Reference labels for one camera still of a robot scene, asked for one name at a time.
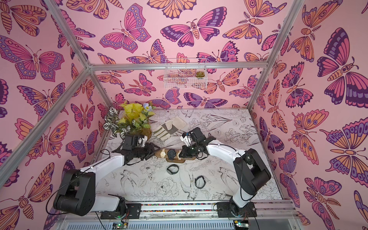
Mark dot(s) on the thin black watch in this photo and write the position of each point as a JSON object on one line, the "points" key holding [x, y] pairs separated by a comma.
{"points": [[200, 182]]}

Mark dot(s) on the black round watch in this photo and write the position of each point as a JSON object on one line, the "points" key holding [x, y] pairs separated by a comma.
{"points": [[172, 169]]}

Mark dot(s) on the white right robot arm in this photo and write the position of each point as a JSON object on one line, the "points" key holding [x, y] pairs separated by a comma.
{"points": [[252, 173]]}

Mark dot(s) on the potted plant yellow leaves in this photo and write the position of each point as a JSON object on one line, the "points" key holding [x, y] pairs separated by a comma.
{"points": [[129, 118]]}

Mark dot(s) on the translucent beige watch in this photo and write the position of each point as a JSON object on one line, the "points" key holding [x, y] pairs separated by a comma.
{"points": [[180, 156]]}

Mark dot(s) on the wooden watch stand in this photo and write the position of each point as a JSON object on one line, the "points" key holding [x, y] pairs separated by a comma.
{"points": [[157, 154]]}

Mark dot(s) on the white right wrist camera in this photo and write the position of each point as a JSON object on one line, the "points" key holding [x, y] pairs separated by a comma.
{"points": [[186, 139]]}

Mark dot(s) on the small green succulent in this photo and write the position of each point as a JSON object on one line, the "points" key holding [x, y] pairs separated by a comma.
{"points": [[200, 74]]}

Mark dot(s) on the black chunky sport watch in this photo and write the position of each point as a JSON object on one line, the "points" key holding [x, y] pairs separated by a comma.
{"points": [[171, 154]]}

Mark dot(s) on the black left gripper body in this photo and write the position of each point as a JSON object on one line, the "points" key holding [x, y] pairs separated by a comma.
{"points": [[144, 152]]}

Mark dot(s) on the white wire wall basket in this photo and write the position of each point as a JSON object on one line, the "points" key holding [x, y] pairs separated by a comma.
{"points": [[180, 73]]}

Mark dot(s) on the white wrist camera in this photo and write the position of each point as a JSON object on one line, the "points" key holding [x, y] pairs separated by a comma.
{"points": [[186, 139], [142, 141]]}

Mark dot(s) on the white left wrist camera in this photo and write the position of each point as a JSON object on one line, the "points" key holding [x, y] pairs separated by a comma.
{"points": [[142, 141]]}

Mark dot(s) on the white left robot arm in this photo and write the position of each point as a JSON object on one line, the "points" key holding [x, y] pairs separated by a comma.
{"points": [[76, 194]]}

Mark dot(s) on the cream grey gardening glove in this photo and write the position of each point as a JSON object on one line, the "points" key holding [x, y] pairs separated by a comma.
{"points": [[167, 129]]}

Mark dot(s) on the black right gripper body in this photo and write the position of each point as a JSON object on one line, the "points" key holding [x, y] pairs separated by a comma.
{"points": [[184, 151]]}

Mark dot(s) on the cream strap watch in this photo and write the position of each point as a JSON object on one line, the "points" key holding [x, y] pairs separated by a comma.
{"points": [[163, 153]]}

